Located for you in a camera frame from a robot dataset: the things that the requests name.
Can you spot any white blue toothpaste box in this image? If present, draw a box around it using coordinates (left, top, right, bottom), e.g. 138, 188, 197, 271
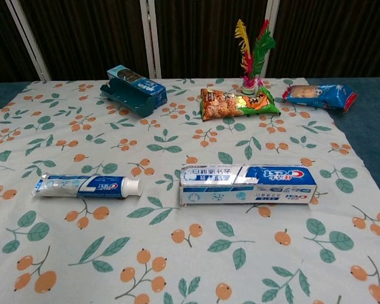
178, 163, 319, 208

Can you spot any white blue toothpaste tube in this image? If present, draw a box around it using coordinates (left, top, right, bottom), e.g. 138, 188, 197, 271
31, 173, 143, 199

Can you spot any teal open biscuit box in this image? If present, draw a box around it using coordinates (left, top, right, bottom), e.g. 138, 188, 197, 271
100, 65, 168, 119

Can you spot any green orange snack bag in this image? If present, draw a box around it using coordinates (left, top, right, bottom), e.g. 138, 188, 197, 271
199, 85, 282, 122

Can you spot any white fruit print tablecloth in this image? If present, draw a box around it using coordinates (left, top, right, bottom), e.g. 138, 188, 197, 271
0, 77, 380, 304

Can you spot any colourful feather shuttlecock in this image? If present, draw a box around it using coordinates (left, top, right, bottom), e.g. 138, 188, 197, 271
234, 18, 277, 96

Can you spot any blue red biscuit packet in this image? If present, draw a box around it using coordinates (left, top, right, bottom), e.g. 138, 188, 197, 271
282, 83, 358, 114

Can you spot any white screen frame pole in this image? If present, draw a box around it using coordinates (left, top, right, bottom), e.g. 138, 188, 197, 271
4, 0, 54, 82
139, 0, 163, 80
262, 0, 281, 77

